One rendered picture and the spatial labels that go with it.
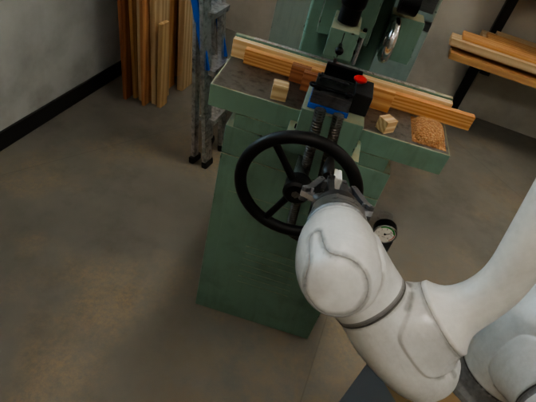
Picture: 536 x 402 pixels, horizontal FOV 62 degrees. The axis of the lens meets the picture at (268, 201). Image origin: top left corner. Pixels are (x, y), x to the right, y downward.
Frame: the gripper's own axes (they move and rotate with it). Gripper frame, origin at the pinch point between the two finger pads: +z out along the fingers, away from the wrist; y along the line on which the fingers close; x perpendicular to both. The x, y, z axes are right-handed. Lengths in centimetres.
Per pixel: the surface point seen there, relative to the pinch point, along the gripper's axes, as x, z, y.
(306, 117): -8.0, 13.1, 9.2
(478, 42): -47, 213, -74
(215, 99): -4.1, 24.5, 32.1
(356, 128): -8.8, 12.9, -1.7
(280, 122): -3.1, 25.0, 15.2
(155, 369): 87, 28, 33
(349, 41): -25.3, 29.1, 4.8
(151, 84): 23, 162, 100
